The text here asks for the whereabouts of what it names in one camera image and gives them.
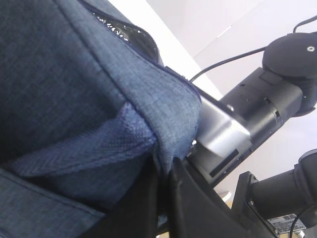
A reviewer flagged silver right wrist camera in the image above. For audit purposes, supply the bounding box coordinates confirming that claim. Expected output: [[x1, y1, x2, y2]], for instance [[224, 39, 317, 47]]
[[187, 96, 251, 184]]

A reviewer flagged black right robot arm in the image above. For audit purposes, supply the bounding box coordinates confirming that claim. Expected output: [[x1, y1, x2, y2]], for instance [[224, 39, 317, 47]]
[[220, 33, 317, 151]]

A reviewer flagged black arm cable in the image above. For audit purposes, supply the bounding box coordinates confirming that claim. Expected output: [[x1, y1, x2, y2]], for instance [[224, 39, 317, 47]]
[[189, 14, 317, 82]]

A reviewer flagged dark navy lunch bag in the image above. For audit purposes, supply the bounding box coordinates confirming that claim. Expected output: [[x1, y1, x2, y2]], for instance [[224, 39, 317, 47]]
[[0, 0, 202, 238]]

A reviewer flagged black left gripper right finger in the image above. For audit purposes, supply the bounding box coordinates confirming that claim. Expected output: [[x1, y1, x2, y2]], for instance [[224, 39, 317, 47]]
[[168, 158, 278, 238]]

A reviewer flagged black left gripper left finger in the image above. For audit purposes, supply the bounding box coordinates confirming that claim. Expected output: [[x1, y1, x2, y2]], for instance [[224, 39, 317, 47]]
[[81, 160, 158, 238]]

